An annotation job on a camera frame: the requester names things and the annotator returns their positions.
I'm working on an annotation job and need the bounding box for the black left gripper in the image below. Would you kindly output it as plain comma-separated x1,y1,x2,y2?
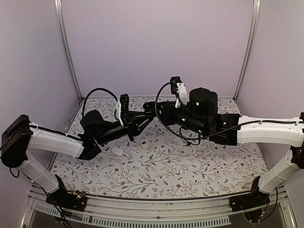
95,111,154,146

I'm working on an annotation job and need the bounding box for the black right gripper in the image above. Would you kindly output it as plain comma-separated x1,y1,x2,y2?
150,102,208,137

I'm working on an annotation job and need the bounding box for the black earbud charging case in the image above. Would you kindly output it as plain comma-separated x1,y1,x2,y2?
143,103,156,117

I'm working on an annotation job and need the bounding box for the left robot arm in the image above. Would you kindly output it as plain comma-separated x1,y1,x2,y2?
0,110,154,206

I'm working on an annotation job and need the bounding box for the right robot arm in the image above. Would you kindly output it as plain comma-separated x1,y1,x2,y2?
149,86,304,207

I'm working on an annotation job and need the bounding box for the white open earbud case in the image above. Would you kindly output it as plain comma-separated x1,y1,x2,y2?
140,140,150,150

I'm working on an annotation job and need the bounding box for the white closed earbud case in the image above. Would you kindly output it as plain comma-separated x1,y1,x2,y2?
111,147,124,157

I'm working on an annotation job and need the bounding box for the floral patterned table mat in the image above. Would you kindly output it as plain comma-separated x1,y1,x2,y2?
50,96,269,200

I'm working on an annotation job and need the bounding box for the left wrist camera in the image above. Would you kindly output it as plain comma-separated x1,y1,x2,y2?
116,94,130,126

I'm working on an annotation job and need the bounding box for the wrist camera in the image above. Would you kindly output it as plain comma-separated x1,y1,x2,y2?
170,76,189,108
116,94,130,126

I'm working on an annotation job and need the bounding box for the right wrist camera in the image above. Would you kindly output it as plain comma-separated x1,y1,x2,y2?
170,76,189,108

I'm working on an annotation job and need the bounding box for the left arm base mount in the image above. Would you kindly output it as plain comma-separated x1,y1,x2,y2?
46,175,87,212

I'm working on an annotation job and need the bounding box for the front aluminium rail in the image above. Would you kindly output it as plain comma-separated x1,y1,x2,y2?
21,185,298,228

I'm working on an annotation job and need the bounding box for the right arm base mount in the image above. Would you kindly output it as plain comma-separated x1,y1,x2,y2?
229,176,270,212

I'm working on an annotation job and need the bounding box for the right aluminium frame post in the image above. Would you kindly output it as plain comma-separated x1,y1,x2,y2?
233,0,261,103

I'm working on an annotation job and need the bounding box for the aluminium frame post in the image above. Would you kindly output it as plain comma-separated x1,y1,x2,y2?
54,0,83,101
233,0,261,103

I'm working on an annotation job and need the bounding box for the left aluminium frame post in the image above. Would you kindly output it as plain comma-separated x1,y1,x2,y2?
54,0,83,101

